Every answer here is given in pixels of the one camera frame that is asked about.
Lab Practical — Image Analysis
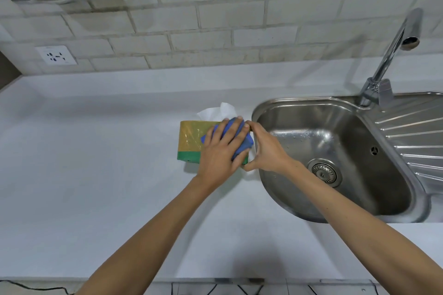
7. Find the person's left hand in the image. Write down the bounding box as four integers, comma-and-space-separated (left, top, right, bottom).
197, 117, 251, 190

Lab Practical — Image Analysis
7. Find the person's right hand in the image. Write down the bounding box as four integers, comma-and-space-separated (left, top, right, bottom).
242, 121, 299, 175

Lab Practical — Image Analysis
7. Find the blue cleaning cloth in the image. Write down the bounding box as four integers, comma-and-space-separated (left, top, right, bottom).
201, 117, 255, 162

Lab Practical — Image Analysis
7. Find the yellow green tissue packet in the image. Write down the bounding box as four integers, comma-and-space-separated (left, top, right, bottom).
177, 119, 250, 166

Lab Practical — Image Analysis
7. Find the person's left forearm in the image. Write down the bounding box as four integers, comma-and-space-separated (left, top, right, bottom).
75, 174, 225, 295

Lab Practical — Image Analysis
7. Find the person's right forearm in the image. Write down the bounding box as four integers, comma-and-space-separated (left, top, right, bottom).
282, 162, 443, 295

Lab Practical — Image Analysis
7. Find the white tissue sheet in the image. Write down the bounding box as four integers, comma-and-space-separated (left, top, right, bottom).
197, 102, 239, 123

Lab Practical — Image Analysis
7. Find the round metal drain strainer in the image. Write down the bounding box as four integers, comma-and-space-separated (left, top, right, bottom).
306, 158, 343, 188

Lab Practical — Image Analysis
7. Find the stainless steel sink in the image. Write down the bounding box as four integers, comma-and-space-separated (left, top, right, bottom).
251, 91, 443, 225

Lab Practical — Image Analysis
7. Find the chrome kitchen faucet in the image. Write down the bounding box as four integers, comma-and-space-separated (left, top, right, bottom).
358, 8, 424, 109

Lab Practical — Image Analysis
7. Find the white wall socket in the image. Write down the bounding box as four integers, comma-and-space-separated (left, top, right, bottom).
35, 45, 79, 67

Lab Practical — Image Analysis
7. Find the black cable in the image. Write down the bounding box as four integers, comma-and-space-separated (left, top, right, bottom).
0, 279, 79, 295

